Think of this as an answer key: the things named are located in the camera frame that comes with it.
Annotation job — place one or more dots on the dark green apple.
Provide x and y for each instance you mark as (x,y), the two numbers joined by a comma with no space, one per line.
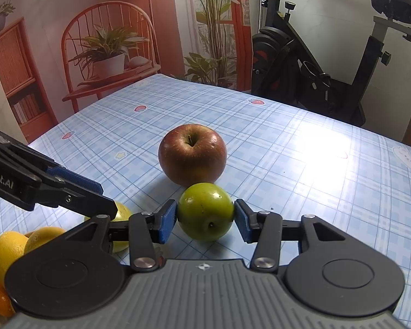
(205,212)

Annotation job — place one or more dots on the blue checked tablecloth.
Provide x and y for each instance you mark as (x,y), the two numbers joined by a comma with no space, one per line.
(277,126)

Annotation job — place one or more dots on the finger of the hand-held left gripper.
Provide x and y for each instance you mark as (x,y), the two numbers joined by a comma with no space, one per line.
(75,180)
(92,204)

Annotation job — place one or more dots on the pale green apple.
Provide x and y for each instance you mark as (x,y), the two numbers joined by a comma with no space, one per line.
(124,212)

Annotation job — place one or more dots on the red apple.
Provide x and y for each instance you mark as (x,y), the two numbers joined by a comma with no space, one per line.
(191,154)

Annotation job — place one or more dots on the yellow lemon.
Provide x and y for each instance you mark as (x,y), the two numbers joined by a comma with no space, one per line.
(7,253)
(42,236)

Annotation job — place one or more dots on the black exercise bike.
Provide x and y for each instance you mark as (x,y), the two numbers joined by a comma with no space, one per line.
(277,58)

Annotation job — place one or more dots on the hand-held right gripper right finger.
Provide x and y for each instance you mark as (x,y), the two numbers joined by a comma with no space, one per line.
(243,220)

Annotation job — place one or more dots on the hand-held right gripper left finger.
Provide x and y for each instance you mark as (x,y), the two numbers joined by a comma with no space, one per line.
(167,220)

